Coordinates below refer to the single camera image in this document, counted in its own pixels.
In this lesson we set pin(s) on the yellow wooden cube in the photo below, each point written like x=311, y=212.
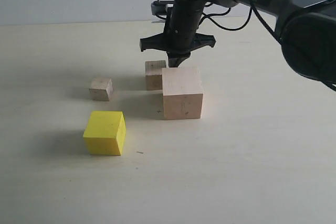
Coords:
x=105, y=133

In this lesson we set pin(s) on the small wooden cube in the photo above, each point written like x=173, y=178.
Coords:
x=101, y=89

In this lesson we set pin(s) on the large natural wooden cube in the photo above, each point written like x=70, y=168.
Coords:
x=182, y=93

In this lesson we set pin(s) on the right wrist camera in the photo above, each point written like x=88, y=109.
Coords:
x=159, y=8

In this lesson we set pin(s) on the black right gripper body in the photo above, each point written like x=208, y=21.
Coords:
x=179, y=36

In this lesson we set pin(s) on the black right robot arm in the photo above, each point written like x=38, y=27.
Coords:
x=305, y=30

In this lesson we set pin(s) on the medium natural wooden cube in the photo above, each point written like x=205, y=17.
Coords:
x=153, y=74

